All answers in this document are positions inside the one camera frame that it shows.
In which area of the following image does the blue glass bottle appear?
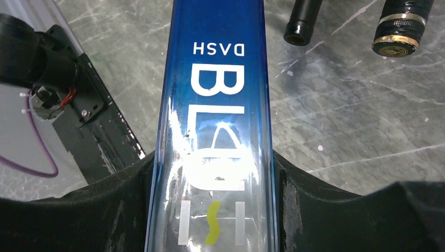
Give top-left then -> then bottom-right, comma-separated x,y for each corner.
145,1 -> 279,251

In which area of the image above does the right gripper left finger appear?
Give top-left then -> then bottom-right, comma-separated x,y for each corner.
1,153 -> 154,251

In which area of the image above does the clear square liquor bottle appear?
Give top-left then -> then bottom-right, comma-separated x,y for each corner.
372,0 -> 434,58

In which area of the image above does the black base bar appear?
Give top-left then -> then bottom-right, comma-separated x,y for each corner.
47,25 -> 145,184

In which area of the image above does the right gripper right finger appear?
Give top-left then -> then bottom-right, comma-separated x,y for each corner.
273,152 -> 444,251

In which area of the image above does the dark green wine bottle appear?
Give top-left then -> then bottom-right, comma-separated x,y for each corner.
283,0 -> 323,46

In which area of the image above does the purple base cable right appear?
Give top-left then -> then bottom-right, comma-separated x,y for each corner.
0,92 -> 60,179

